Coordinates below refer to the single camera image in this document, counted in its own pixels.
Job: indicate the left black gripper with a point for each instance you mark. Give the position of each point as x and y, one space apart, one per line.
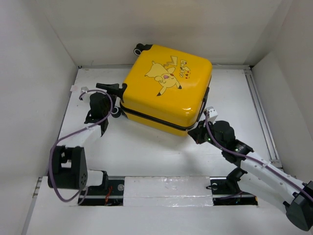
112 89

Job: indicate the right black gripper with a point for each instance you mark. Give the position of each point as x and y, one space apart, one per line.
196 133

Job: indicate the yellow hard-shell suitcase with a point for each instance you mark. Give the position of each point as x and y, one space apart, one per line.
166 89

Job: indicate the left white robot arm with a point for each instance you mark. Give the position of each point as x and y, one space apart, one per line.
67 161

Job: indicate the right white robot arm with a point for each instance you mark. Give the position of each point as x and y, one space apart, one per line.
255 175

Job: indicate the small pink paper scrap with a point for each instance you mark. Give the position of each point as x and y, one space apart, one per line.
73 88

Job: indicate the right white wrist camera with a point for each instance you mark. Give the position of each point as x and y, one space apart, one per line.
210 114

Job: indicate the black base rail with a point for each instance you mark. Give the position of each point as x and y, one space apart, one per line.
112 194

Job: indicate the aluminium side rail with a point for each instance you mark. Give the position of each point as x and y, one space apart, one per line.
271 147

